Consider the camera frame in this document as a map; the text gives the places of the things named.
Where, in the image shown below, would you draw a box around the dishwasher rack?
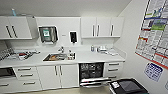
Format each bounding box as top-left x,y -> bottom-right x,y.
80,64 -> 104,80

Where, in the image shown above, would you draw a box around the stainless steel dishwasher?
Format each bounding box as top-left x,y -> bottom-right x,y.
78,61 -> 113,89

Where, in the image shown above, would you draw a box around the black soap dispenser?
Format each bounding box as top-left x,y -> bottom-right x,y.
68,30 -> 79,44

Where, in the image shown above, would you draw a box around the chrome faucet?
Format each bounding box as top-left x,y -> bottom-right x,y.
58,46 -> 65,54

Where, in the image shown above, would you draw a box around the stainless steel sink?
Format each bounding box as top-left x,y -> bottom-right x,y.
42,52 -> 77,63

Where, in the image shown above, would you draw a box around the white narrow drawer unit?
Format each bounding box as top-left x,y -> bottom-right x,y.
103,60 -> 125,81

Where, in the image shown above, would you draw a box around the steel paper towel dispenser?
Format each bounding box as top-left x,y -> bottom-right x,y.
38,25 -> 59,45

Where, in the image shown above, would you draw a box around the grey bin black lid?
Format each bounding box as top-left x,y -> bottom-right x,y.
109,77 -> 150,94

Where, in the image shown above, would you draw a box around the dish drying rack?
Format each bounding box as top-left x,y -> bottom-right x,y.
0,48 -> 41,62

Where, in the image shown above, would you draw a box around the white wide drawer unit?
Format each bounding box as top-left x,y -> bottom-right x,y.
13,65 -> 43,93

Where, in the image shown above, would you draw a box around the small teal item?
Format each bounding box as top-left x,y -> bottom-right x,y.
11,8 -> 17,18

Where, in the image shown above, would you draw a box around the black built-in microwave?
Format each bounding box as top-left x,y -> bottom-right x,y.
0,67 -> 16,80

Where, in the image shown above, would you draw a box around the white drawer under microwave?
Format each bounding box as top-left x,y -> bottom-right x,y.
0,77 -> 21,94

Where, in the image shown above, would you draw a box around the white wall cabinet three handles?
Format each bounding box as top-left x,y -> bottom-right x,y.
80,16 -> 125,40

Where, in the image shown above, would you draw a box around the white wall cabinet two handles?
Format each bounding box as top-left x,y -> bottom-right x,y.
0,15 -> 33,41

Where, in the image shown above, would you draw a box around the large wall notice poster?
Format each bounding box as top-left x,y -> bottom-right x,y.
134,0 -> 168,71

